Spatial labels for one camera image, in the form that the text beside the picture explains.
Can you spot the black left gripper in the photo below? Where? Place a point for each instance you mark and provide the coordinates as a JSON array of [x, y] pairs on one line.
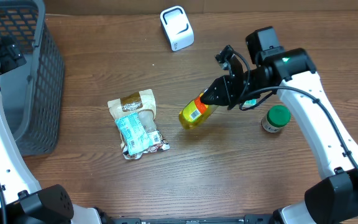
[[9, 53]]

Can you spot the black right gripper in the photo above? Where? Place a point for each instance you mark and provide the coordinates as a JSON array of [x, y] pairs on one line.
[[225, 90]]

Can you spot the yellow oil bottle silver cap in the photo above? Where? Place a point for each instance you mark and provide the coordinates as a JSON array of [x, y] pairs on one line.
[[195, 113]]

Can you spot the small Kleenex tissue pack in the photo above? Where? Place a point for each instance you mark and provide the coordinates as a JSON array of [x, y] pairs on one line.
[[249, 103]]

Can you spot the green lid white jar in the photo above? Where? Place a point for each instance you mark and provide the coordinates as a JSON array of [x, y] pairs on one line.
[[276, 119]]

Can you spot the clear brown snack bag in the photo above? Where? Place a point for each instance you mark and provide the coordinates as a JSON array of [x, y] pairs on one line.
[[141, 102]]

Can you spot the white red snack packet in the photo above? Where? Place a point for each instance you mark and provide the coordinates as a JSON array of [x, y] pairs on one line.
[[159, 144]]

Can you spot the teal large tissue pack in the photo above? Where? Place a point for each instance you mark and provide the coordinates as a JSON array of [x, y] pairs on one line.
[[133, 133]]

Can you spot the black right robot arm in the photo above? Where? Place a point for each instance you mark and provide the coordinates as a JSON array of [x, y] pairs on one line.
[[293, 77]]

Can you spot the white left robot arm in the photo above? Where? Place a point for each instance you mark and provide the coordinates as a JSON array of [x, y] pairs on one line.
[[22, 200]]

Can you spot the white barcode scanner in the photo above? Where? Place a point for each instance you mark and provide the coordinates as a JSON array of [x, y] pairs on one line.
[[177, 28]]

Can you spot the grey plastic mesh basket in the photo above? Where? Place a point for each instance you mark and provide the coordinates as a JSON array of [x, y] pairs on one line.
[[32, 93]]

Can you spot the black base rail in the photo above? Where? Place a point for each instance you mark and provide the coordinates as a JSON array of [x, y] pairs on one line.
[[247, 219]]

